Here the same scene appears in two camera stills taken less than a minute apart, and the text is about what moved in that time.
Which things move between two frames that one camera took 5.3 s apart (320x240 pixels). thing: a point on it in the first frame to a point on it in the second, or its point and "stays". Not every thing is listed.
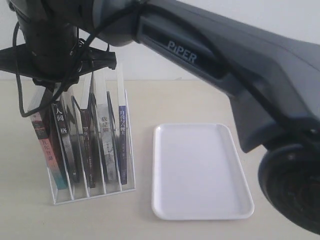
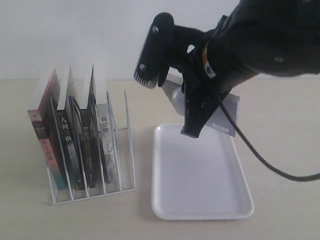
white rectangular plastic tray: (197, 174) stays
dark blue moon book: (122, 113) to (221, 120)
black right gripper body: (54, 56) to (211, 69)
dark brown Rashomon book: (88, 139) stays
